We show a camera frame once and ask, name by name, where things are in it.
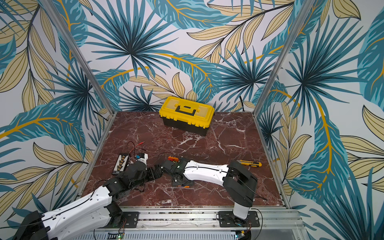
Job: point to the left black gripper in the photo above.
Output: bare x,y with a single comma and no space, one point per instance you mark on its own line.
152,176

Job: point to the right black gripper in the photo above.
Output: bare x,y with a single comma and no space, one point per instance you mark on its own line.
173,167

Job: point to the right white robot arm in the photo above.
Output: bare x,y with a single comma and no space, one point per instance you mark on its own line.
239,182

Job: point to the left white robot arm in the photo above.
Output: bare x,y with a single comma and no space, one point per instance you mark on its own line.
92,211

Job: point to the yellow black toolbox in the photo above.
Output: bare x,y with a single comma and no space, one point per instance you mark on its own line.
187,115

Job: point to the yellow utility knife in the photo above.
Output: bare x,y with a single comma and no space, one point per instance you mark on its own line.
252,164

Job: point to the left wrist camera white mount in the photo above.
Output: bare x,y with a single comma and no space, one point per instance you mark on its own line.
141,157

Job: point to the aluminium front rail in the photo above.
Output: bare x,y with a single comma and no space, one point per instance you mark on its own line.
200,223

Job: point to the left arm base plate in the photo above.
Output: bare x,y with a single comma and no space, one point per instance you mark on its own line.
126,220

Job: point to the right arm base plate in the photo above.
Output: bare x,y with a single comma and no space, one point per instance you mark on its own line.
228,220

